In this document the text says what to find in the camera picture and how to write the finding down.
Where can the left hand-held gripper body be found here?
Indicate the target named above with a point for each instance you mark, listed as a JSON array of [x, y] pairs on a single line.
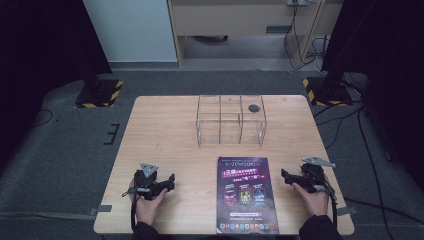
[[145, 183]]

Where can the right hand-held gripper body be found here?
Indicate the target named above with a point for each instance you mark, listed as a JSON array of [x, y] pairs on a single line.
[[311, 180]]

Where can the person's right hand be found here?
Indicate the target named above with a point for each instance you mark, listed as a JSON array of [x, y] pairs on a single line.
[[315, 203]]

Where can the person's left hand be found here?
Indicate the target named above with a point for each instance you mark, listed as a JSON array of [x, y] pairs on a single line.
[[146, 208]]

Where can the grey tape strip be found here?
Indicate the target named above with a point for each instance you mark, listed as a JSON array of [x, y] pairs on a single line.
[[100, 209], [347, 211]]

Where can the purple glossy magazine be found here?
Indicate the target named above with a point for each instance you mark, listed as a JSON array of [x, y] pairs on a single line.
[[246, 196]]

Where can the black round table grommet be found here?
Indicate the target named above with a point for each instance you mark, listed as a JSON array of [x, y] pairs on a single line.
[[254, 108]]

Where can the clear acrylic divided organizer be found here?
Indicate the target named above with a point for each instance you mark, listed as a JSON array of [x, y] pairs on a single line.
[[230, 121]]

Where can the striped black stand base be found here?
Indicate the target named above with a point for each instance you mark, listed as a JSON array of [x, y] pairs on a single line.
[[98, 95], [328, 93]]

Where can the black curtain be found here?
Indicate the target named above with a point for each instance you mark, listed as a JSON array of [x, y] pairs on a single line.
[[40, 66], [386, 66]]

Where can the white cabinet panel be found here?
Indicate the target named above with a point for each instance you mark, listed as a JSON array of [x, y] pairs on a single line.
[[130, 30]]

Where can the white power strip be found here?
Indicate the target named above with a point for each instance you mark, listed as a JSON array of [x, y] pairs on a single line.
[[297, 2]]

